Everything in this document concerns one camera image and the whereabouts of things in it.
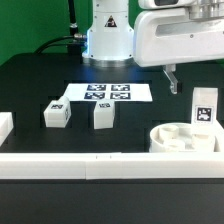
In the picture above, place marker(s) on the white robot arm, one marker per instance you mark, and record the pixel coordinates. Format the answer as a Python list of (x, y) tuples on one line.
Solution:
[(197, 9)]

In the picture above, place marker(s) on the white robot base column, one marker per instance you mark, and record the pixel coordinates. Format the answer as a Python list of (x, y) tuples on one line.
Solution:
[(110, 37)]

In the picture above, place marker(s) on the white round stool seat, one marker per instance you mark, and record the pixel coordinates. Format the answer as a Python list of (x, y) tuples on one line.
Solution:
[(179, 137)]

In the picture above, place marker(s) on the white front fence bar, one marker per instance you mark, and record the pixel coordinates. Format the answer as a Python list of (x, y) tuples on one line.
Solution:
[(87, 166)]

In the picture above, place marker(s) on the white right fence bar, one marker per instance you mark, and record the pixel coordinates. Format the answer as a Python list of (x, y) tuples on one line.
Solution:
[(219, 134)]

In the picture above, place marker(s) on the white sheet with tags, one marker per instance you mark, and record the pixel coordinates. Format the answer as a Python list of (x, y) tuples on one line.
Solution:
[(117, 92)]

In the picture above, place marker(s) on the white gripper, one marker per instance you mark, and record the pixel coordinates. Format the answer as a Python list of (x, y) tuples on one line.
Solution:
[(168, 37)]

